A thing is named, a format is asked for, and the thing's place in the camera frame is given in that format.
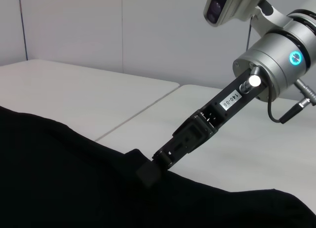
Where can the black shirt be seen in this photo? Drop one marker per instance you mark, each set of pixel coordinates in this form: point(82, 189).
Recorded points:
point(74, 188)

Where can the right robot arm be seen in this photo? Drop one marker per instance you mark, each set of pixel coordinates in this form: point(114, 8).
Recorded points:
point(271, 55)

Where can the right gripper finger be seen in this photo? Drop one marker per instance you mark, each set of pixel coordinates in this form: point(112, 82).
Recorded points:
point(148, 175)

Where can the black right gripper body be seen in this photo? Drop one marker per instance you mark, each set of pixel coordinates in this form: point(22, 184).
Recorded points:
point(229, 104)

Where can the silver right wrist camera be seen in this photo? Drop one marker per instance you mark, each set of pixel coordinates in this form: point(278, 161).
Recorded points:
point(222, 6)

